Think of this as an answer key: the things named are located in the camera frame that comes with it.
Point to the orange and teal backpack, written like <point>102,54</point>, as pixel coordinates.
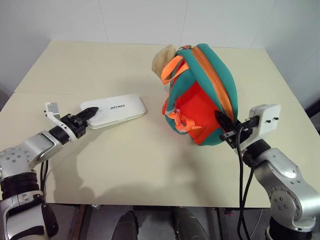
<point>200,100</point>

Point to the grey metal table leg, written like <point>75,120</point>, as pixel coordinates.
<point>215,222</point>

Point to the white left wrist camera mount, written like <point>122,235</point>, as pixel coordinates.
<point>52,108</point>

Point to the large dark rounded shape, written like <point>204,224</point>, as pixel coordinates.
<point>187,225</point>

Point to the brown table frame bar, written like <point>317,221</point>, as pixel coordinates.
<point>83,222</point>

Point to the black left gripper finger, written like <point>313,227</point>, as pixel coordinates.
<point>89,112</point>

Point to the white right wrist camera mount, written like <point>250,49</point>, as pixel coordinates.
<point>267,120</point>

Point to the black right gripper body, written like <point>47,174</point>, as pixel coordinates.
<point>243,133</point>

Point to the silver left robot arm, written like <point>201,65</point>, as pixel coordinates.
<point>17,160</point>

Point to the small dark rounded shape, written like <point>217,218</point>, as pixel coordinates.
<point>128,226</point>

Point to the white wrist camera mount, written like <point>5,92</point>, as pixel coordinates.
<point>267,120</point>
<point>52,108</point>

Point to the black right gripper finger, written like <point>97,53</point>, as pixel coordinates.
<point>224,121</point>

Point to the white box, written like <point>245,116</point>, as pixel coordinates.
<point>117,111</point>

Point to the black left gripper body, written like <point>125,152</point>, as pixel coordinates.
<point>76,128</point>

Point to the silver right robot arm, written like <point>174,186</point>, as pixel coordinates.
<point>290,180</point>

